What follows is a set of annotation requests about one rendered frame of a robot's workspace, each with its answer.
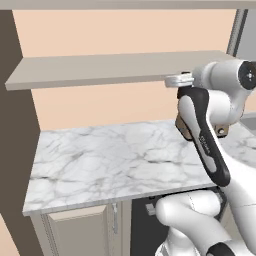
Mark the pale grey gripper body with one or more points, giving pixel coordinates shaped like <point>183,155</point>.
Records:
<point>179,81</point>

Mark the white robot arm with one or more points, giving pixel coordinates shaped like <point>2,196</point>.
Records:
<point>213,100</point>

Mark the beige upper cabinet panel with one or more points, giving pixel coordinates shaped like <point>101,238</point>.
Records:
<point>126,4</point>

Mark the dark brown cabinet side panel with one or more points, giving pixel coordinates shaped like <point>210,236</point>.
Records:
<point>16,150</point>

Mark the grey range hood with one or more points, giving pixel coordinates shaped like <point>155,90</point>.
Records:
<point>245,31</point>

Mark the beige cupboard door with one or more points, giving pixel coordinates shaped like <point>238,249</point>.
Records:
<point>80,233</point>

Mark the beige wall shelf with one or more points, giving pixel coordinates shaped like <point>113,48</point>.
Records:
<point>100,68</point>

